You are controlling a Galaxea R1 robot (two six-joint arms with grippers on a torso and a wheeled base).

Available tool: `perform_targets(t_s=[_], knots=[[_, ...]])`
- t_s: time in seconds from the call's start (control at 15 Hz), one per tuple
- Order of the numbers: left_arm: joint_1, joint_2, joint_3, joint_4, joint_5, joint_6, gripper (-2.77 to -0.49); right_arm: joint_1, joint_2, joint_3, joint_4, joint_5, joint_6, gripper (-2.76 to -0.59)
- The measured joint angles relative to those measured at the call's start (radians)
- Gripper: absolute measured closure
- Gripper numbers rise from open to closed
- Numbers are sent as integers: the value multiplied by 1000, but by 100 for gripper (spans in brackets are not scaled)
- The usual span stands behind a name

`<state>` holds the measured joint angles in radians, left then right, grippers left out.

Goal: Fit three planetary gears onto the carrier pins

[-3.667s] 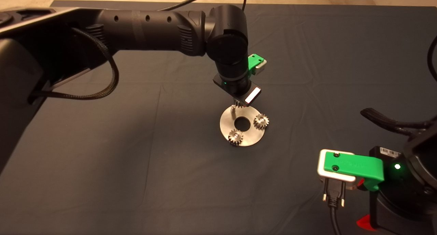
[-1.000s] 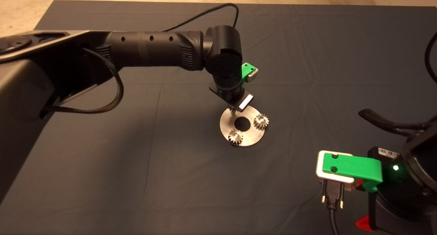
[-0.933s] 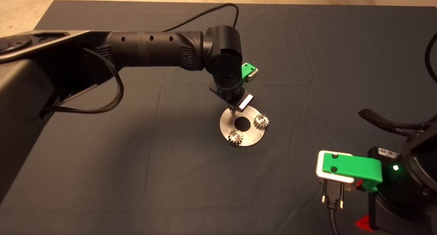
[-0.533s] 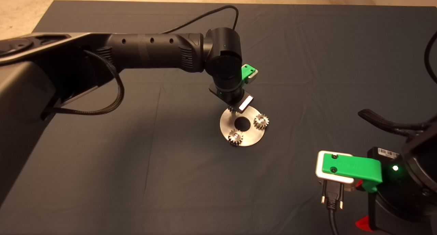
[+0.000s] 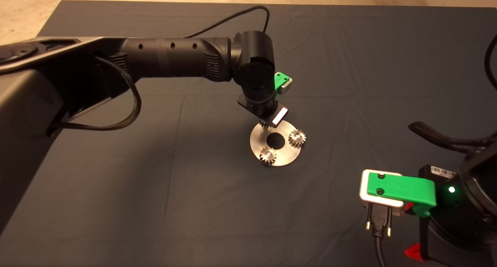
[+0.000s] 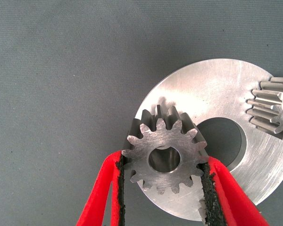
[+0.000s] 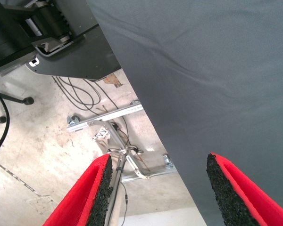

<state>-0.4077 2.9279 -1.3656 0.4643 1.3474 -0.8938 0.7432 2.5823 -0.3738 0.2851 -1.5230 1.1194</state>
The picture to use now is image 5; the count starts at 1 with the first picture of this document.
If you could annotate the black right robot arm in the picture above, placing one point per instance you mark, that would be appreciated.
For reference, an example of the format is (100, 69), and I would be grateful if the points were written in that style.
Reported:
(477, 205)

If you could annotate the dark grey table cloth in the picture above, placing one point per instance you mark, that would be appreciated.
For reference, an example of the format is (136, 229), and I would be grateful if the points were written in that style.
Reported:
(349, 45)

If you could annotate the green right camera mount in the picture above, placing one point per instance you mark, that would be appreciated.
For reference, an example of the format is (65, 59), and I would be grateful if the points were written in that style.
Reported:
(404, 188)

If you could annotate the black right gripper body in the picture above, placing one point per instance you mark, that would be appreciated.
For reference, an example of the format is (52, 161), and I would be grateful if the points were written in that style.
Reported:
(458, 257)

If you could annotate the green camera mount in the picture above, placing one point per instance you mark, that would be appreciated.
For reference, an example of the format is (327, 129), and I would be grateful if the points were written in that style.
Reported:
(404, 188)
(280, 80)

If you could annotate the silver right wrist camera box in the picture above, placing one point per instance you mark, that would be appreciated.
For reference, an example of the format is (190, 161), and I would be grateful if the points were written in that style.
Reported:
(364, 192)

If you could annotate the green left camera mount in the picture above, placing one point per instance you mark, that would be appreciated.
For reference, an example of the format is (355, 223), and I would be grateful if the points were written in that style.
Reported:
(280, 80)

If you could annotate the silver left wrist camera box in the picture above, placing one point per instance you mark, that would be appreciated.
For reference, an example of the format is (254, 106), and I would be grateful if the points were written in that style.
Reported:
(287, 86)

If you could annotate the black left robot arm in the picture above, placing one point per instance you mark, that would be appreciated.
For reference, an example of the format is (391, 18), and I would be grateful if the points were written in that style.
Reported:
(171, 57)

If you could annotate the small steel planetary gear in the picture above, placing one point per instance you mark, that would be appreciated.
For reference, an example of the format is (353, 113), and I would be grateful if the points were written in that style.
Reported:
(268, 156)
(264, 124)
(298, 137)

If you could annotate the round metal carrier plate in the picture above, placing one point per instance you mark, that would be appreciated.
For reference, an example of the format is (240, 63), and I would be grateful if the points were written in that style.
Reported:
(287, 156)

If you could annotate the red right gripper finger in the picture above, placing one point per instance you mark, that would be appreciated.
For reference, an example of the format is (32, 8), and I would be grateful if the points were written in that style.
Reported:
(414, 253)
(409, 208)

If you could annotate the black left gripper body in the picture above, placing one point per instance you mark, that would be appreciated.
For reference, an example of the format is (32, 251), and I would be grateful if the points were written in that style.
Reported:
(268, 113)

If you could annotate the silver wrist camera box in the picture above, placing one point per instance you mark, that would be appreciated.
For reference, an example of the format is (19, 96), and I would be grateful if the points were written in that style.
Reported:
(287, 86)
(364, 192)

